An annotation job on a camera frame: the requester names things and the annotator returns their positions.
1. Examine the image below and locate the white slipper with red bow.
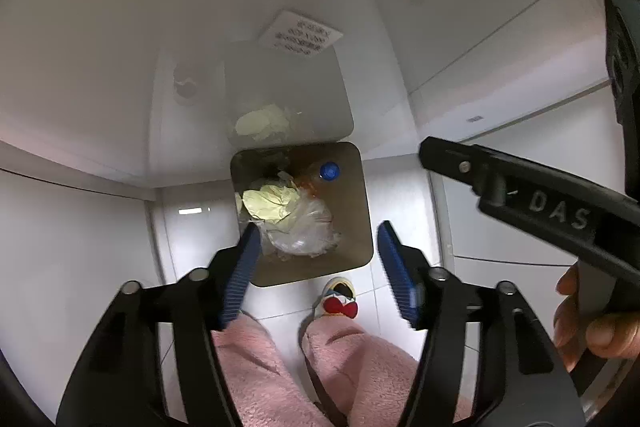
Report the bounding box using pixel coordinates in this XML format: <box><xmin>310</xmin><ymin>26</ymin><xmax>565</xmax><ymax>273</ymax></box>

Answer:
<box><xmin>312</xmin><ymin>276</ymin><xmax>360</xmax><ymax>321</ymax></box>

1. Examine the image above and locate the person's right leg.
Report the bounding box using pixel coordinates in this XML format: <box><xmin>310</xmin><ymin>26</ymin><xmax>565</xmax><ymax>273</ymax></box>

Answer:
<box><xmin>300</xmin><ymin>318</ymin><xmax>474</xmax><ymax>427</ymax></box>

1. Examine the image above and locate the person's right hand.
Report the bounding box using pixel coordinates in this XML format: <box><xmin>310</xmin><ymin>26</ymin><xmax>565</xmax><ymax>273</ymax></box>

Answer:
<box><xmin>552</xmin><ymin>264</ymin><xmax>640</xmax><ymax>373</ymax></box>

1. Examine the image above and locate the clear bottle with blue cap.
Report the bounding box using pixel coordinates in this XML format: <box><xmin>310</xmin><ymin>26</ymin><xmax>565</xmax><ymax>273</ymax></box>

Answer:
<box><xmin>295</xmin><ymin>159</ymin><xmax>344</xmax><ymax>198</ymax></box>

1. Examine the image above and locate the pale yellow paper bag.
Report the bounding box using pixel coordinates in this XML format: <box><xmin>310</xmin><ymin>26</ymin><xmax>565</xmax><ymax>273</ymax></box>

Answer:
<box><xmin>242</xmin><ymin>184</ymin><xmax>297</xmax><ymax>224</ymax></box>

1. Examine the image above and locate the tan trash bin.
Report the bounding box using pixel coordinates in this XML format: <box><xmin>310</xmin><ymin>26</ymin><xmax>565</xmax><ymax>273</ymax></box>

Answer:
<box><xmin>222</xmin><ymin>39</ymin><xmax>374</xmax><ymax>289</ymax></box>

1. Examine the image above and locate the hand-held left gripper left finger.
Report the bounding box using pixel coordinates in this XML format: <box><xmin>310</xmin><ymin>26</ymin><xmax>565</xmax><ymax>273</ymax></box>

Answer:
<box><xmin>55</xmin><ymin>223</ymin><xmax>263</xmax><ymax>427</ymax></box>

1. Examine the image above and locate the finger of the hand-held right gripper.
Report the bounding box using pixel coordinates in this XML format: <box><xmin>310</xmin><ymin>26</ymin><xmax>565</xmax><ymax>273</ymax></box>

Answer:
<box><xmin>603</xmin><ymin>0</ymin><xmax>640</xmax><ymax>188</ymax></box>
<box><xmin>418</xmin><ymin>136</ymin><xmax>507</xmax><ymax>204</ymax></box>

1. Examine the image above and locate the clear plastic bag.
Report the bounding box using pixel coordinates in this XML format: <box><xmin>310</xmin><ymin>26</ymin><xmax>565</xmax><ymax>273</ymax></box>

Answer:
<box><xmin>264</xmin><ymin>194</ymin><xmax>344</xmax><ymax>259</ymax></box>

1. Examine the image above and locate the person's left leg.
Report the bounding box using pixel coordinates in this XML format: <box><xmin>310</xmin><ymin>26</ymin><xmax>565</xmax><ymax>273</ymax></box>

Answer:
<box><xmin>210</xmin><ymin>311</ymin><xmax>332</xmax><ymax>427</ymax></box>

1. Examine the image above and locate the person's leg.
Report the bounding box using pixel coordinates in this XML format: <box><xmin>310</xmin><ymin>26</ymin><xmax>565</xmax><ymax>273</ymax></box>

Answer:
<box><xmin>300</xmin><ymin>318</ymin><xmax>474</xmax><ymax>427</ymax></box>
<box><xmin>210</xmin><ymin>311</ymin><xmax>332</xmax><ymax>427</ymax></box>

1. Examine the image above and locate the white printed label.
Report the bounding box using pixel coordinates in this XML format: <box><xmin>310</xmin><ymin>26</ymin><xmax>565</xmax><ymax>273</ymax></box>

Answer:
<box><xmin>257</xmin><ymin>9</ymin><xmax>345</xmax><ymax>58</ymax></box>

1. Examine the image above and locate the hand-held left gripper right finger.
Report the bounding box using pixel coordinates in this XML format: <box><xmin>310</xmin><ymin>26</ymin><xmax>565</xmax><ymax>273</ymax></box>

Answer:
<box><xmin>377</xmin><ymin>221</ymin><xmax>587</xmax><ymax>427</ymax></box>

